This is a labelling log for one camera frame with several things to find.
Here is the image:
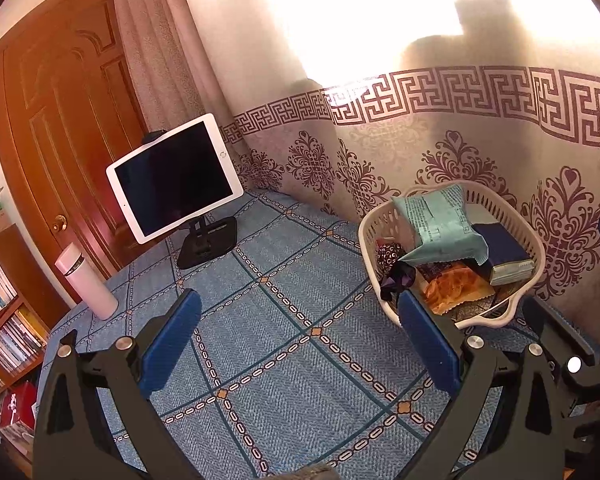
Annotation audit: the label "brown cracker packet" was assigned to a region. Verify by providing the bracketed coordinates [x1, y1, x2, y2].
[417, 260, 496, 316]

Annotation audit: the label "black tablet stand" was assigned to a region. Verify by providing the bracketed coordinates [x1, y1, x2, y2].
[142, 130, 238, 269]

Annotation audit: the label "patterned curtain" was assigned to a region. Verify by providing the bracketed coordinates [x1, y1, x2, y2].
[110, 0, 600, 341]

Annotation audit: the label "pink thermos bottle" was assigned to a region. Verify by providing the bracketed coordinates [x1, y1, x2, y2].
[55, 242, 118, 320]

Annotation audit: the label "dark blue box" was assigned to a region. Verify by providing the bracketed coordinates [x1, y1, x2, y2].
[472, 222, 536, 286]

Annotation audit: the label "wooden door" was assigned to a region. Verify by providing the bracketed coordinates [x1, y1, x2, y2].
[0, 0, 151, 281]

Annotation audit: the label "red box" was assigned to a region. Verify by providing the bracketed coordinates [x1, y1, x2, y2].
[0, 382, 36, 428]

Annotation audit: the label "green snack packet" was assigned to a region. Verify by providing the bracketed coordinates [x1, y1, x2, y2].
[392, 184, 488, 266]

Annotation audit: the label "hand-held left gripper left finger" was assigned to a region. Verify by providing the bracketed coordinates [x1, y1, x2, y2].
[32, 287, 203, 480]

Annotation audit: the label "purple foil chocolate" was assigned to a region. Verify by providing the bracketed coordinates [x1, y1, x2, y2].
[375, 240, 418, 303]

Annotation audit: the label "blue patterned tablecloth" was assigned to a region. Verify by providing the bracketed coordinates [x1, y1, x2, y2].
[32, 190, 600, 480]

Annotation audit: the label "rows of books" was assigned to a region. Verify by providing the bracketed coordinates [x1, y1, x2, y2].
[0, 255, 48, 396]

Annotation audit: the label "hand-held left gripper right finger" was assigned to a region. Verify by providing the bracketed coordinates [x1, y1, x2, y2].
[397, 290, 566, 480]

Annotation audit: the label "wooden bookshelf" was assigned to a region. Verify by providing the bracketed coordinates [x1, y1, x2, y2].
[0, 222, 56, 411]

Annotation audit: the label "white plastic basket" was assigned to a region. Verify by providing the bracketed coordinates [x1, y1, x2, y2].
[358, 182, 546, 331]

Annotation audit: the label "white tablet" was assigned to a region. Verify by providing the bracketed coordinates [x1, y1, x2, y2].
[106, 113, 244, 244]

